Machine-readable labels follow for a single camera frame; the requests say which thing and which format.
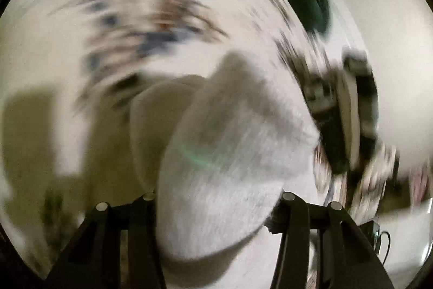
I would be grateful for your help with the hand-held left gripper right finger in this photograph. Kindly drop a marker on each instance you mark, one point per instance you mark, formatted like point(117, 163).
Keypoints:
point(296, 224)

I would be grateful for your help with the folded black striped sweater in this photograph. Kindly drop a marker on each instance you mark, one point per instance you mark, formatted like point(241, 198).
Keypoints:
point(367, 96)

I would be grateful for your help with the folded black garment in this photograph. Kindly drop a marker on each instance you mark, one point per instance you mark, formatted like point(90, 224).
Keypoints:
point(333, 140)

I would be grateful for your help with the folded beige garment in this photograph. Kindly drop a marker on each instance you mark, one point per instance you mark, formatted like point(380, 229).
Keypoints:
point(350, 119)

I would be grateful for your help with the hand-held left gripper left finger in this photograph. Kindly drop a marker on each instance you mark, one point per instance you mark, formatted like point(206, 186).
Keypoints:
point(142, 224)

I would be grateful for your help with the floral bed blanket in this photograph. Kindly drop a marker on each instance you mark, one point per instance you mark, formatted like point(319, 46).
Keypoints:
point(135, 21)

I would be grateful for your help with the white knit sweater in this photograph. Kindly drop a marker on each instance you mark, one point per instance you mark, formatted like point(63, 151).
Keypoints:
point(220, 157)

